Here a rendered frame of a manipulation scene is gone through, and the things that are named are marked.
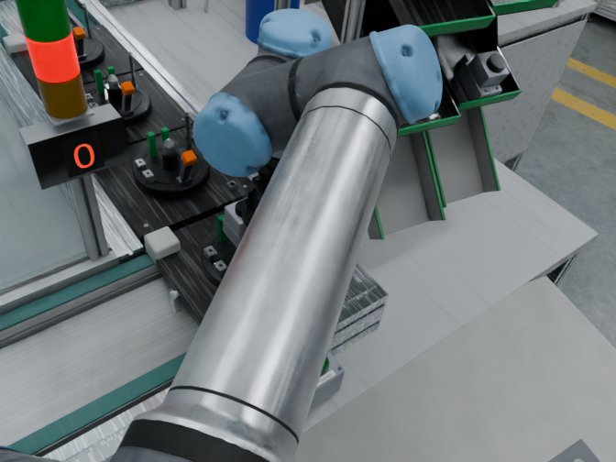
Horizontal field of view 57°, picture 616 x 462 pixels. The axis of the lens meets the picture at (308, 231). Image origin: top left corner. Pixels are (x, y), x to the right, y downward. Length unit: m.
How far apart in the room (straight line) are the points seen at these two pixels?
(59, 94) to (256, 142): 0.31
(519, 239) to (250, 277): 1.00
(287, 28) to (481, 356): 0.68
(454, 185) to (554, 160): 2.07
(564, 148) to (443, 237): 2.11
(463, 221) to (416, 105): 0.84
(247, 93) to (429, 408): 0.63
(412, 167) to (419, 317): 0.27
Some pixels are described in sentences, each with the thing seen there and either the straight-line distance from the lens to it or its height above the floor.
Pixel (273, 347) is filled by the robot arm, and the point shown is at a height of 1.44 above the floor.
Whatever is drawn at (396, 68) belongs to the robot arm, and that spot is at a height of 1.48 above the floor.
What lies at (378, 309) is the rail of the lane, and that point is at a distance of 0.97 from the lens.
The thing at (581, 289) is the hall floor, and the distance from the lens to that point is 2.55.
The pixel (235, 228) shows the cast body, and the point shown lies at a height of 1.07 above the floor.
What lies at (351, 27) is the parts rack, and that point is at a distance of 0.85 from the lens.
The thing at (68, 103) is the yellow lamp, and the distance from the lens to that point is 0.75.
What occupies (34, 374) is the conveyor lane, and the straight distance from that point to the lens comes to 0.94.
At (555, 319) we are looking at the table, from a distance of 1.17.
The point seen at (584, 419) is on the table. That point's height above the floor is 0.86.
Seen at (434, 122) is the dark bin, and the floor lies 1.21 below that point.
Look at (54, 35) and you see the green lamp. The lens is 0.71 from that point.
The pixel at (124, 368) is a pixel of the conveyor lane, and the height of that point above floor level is 0.92.
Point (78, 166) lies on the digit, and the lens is 0.80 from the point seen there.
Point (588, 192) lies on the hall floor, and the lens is 3.04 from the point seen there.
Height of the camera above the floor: 1.69
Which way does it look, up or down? 46 degrees down
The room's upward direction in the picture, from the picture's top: 8 degrees clockwise
